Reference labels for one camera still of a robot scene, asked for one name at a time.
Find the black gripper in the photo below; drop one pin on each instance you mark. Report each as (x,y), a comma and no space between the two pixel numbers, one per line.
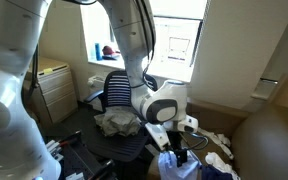
(174,140)

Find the light blue shirt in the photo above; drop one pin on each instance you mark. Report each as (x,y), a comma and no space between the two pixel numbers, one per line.
(175,170)

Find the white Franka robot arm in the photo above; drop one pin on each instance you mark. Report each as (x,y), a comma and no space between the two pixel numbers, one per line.
(4,100)

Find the dark navy cloth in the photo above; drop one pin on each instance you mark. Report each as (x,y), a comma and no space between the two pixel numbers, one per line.
(215,173)

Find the white crumpled cloth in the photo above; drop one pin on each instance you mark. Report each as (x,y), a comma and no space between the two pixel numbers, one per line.
(219,161)

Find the long white cloth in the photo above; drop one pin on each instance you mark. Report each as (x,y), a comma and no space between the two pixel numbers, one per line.
(217,138)

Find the grey crumpled cloth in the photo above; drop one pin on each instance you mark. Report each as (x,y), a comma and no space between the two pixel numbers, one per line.
(119,121)

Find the black office chair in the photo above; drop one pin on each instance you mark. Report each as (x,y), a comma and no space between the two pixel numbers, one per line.
(117,90)

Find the black equipment cart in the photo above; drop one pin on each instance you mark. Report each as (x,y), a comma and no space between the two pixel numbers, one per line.
(79,160)

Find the dark flat item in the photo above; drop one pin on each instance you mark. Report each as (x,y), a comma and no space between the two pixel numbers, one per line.
(111,57)

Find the dark red cap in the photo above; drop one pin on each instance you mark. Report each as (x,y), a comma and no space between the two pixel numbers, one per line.
(108,50)

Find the blue water bottle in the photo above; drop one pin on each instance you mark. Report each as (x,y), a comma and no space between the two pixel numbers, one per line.
(98,51)

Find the light wooden drawer cabinet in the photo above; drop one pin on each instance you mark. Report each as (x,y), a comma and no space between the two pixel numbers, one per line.
(55,93)

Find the yellow sticky note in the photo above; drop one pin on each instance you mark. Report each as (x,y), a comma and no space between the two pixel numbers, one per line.
(48,71)

